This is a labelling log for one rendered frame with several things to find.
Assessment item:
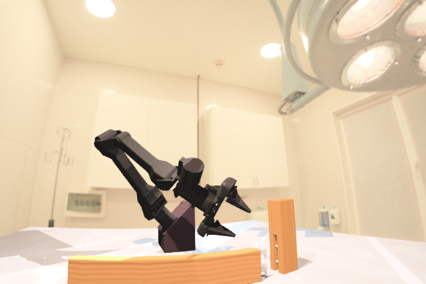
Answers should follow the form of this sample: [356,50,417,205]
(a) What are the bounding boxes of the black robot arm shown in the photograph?
[94,129,204,231]

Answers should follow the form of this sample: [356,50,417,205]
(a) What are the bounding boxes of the wooden post with slot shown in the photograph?
[267,199,298,274]

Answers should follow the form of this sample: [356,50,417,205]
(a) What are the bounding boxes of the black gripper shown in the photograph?
[189,177,252,237]

